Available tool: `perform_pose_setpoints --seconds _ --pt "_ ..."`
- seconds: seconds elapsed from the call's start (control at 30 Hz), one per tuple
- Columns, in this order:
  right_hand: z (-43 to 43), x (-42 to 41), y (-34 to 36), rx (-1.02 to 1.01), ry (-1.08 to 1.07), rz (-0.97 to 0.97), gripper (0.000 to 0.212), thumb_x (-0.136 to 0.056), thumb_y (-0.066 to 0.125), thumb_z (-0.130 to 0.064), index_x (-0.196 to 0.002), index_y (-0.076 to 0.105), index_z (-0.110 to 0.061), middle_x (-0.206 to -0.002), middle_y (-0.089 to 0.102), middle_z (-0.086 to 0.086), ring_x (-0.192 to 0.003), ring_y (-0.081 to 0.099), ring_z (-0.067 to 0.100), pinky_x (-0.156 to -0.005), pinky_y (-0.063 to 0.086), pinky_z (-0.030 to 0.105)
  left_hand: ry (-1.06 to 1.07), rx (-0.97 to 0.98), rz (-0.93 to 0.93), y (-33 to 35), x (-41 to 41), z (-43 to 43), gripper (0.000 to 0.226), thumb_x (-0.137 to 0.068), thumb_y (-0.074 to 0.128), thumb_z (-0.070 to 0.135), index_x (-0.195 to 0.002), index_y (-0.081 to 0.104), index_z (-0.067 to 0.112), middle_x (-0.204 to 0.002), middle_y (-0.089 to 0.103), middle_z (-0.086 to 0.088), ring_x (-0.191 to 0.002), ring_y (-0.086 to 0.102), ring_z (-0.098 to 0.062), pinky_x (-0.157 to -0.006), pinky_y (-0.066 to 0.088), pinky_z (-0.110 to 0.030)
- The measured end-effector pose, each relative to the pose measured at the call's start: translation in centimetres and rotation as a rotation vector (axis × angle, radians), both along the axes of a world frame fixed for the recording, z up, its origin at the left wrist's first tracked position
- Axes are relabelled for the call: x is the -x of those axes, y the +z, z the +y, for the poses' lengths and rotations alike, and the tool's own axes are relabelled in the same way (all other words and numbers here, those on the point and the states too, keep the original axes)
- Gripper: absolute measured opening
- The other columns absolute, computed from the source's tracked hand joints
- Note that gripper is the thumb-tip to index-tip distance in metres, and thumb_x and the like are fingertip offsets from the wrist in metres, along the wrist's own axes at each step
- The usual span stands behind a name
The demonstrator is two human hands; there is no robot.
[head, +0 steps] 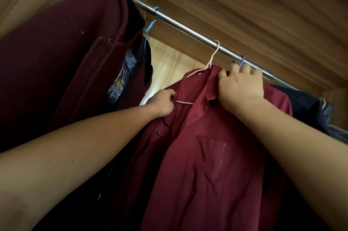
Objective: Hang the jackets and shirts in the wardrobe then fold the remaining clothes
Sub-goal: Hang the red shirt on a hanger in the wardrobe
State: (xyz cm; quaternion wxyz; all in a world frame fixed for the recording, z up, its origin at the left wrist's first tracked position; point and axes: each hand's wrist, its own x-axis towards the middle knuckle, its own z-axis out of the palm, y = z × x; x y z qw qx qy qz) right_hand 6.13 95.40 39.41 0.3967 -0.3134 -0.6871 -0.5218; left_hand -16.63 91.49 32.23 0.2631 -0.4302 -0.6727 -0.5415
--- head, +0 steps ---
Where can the person's right hand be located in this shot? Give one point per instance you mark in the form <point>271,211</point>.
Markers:
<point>240,89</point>

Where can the person's left hand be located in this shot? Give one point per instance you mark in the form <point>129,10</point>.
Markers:
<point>163,101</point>

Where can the black graphic t-shirt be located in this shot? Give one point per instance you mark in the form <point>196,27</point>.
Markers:
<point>119,87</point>

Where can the dark navy jacket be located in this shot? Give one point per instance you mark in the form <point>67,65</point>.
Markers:
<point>304,106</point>

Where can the dark red shirt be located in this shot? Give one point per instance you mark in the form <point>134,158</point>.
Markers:
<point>204,171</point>

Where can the wooden wardrobe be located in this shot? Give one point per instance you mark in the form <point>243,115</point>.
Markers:
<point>244,8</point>

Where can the maroon zip jacket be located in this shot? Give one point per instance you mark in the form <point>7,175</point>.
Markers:
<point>54,62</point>

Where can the person's left forearm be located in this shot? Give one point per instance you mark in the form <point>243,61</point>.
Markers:
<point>68,157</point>

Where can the person's right forearm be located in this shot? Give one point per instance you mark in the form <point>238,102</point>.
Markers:
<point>299,152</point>

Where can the metal hanging rod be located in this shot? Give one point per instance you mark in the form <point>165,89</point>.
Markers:
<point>185,27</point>

